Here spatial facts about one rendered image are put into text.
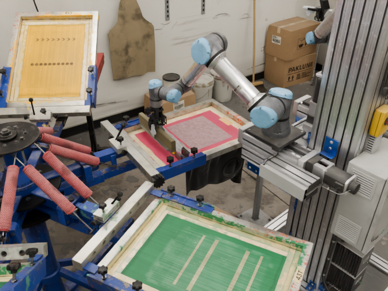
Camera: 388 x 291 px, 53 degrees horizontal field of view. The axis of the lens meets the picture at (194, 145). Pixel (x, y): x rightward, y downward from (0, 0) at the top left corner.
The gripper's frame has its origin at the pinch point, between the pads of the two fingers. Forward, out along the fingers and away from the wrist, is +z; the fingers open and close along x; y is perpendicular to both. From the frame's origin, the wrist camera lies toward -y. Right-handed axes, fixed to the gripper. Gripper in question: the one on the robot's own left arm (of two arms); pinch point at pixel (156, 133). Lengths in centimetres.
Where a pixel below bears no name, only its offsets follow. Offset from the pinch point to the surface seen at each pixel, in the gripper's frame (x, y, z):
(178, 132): 20.1, -6.9, 9.7
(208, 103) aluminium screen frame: 57, -25, 7
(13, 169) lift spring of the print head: -83, 20, -20
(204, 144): 26.0, 14.5, 9.8
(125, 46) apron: 70, -194, 15
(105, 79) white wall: 47, -200, 50
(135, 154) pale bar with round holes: -20.3, 11.6, 1.2
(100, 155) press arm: -36.8, 1.3, 1.1
